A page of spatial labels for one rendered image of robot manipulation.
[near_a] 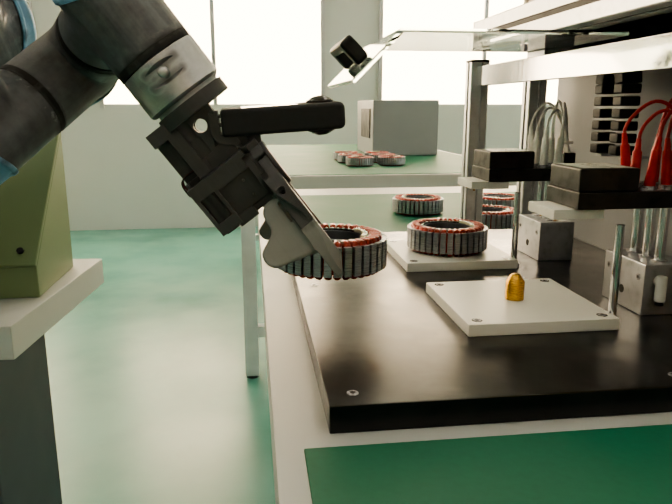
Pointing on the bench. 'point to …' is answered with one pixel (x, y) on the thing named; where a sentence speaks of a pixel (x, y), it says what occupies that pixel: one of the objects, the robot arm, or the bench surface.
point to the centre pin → (514, 290)
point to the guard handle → (348, 52)
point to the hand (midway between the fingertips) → (336, 252)
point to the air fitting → (660, 289)
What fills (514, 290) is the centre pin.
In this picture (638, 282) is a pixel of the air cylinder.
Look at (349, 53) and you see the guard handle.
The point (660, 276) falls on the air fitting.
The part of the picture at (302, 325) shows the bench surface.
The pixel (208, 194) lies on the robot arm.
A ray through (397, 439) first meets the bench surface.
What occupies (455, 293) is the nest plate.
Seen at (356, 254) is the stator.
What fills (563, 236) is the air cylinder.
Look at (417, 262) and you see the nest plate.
